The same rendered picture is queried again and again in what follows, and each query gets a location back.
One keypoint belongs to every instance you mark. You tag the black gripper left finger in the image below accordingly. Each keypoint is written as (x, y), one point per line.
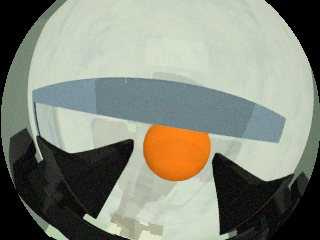
(89, 175)

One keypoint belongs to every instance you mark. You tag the clear glass corner walls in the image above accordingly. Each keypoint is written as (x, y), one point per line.
(49, 125)

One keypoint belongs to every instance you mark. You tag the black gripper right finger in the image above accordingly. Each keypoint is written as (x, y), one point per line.
(241, 194)

